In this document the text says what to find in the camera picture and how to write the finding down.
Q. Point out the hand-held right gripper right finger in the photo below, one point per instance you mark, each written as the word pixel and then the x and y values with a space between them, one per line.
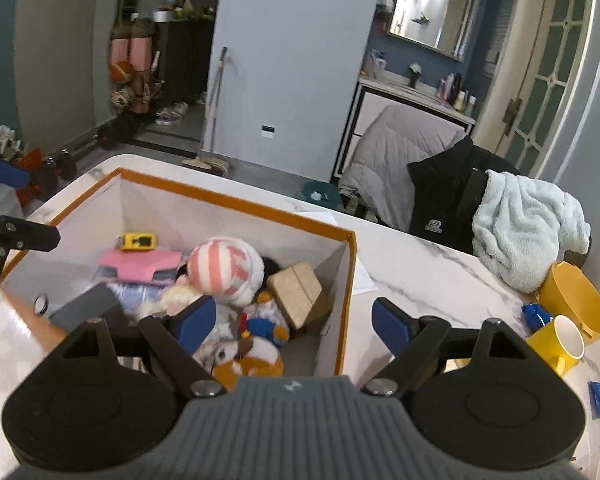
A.
pixel 387 322

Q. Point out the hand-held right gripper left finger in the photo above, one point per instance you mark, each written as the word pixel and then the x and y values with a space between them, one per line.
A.
pixel 197 320

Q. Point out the pink striped plush toy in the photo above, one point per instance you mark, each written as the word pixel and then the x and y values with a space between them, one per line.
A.
pixel 220 267

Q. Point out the duck plush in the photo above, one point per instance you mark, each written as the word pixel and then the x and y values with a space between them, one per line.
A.
pixel 265 325

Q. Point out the brown white plush dog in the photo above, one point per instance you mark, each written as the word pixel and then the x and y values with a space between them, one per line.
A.
pixel 257 360

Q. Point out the pink box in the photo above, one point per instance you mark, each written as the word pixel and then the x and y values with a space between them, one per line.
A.
pixel 140 262

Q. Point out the yellow toy car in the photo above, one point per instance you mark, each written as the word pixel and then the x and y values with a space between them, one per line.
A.
pixel 137 241

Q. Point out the orange storage box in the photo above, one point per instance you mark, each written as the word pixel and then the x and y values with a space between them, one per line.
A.
pixel 280 240

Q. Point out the small cream plush toy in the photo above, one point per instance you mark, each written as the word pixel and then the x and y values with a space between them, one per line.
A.
pixel 175 300

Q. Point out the white paper sheet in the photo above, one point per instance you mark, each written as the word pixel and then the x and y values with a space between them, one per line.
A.
pixel 365 276

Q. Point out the small round tin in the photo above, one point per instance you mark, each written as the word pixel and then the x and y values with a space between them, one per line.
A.
pixel 41 305

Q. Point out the black flat box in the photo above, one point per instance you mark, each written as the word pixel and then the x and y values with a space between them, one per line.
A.
pixel 85 305

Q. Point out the black barbell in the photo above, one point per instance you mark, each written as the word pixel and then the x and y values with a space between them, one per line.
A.
pixel 105 135

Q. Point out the black jacket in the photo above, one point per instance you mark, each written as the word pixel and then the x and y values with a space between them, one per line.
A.
pixel 445 195

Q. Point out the teal basin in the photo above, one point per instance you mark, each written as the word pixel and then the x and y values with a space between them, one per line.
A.
pixel 320 195

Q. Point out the light blue fleece blanket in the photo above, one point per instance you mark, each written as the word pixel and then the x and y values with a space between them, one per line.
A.
pixel 525 225

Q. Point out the yellow mug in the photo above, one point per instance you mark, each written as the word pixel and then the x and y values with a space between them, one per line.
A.
pixel 555 345

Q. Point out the grey down coat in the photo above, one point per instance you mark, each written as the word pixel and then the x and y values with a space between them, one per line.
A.
pixel 395 150

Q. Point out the yellow plastic basin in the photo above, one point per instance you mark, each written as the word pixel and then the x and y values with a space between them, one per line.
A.
pixel 575 295

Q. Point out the pair of shoes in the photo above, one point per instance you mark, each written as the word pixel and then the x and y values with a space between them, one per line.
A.
pixel 172 112

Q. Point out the broom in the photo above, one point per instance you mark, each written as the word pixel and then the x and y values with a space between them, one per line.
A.
pixel 212 110

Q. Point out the pink hanging bags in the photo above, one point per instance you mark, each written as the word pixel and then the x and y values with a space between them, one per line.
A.
pixel 130 50

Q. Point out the white vanity cabinet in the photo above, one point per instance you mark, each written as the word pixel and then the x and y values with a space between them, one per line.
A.
pixel 370 105

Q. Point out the row of toiletry bottles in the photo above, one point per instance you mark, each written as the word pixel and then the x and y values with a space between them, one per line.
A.
pixel 457 92

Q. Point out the black cabinet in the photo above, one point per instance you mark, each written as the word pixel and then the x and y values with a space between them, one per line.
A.
pixel 185 55

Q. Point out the black pump bottle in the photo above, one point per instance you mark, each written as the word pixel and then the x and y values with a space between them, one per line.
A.
pixel 415 76

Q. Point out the toothbrush cup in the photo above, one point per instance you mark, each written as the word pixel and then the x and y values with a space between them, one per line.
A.
pixel 376 66

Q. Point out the glass panel door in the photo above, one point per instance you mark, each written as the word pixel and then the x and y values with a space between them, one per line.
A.
pixel 550 60

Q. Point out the wall outlet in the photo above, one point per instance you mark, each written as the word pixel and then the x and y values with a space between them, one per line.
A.
pixel 268 131

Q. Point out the wall mirror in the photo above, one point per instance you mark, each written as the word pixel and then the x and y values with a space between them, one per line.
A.
pixel 430 5

